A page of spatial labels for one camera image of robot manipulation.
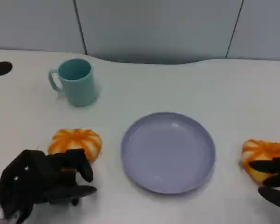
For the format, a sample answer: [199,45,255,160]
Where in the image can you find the pale green mug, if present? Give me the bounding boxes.
[48,58,98,107]

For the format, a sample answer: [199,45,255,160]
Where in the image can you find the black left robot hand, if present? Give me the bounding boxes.
[44,148,98,207]

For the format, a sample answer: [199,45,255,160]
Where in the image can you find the black table cable hole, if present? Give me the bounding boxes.
[0,61,13,77]

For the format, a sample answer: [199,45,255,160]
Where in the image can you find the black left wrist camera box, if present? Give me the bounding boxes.
[0,149,50,212]

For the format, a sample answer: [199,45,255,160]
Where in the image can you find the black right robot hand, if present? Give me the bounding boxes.
[248,157,280,217]

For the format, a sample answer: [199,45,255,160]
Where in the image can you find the lilac plate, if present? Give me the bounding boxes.
[120,112,216,195]

